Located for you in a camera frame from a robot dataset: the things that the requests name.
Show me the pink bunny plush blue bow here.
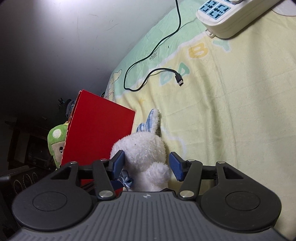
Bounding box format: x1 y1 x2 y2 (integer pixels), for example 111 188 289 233
110 108 171 192

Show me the green plush toy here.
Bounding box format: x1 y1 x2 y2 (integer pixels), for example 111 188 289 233
47 123 68 169

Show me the red cardboard box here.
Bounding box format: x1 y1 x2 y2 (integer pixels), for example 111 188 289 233
60 89 136 193

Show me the pile of clothes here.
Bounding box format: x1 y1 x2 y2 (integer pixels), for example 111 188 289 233
58 98 76 119

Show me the pastel baby blanket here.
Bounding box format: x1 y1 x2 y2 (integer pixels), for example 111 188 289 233
105 1 295 239

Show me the black speaker device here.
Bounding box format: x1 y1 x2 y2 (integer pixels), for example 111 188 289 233
1 166 51 198

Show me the white blue power strip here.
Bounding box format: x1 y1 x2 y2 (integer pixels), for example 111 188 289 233
196 0 280 39

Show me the black charging cable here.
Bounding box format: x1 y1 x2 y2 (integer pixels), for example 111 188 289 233
123 0 185 92

